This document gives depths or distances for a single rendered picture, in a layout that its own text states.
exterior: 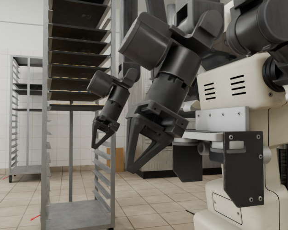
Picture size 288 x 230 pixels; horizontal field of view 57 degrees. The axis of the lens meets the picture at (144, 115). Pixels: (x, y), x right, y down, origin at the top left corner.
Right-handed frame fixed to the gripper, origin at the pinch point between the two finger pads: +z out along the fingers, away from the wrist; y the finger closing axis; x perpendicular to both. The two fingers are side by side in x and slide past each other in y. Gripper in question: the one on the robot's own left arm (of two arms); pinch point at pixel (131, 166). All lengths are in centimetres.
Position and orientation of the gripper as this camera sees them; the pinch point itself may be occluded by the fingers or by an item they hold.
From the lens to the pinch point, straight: 40.3
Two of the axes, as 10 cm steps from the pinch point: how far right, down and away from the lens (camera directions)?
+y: 3.2, -0.4, -9.5
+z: -4.4, 8.8, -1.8
